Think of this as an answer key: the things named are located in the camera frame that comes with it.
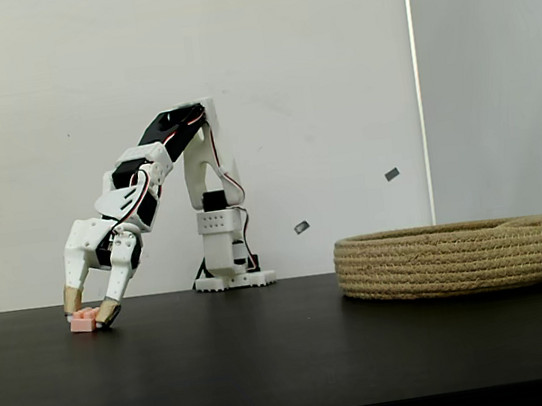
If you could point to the grey tape piece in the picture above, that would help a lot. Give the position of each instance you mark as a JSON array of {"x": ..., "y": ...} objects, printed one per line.
[
  {"x": 392, "y": 174},
  {"x": 302, "y": 227}
]

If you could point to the white vertical wall strip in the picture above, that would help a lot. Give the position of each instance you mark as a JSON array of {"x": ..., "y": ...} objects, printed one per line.
[{"x": 420, "y": 91}]

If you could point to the pink lego block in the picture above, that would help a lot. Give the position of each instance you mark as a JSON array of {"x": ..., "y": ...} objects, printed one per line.
[{"x": 83, "y": 322}]

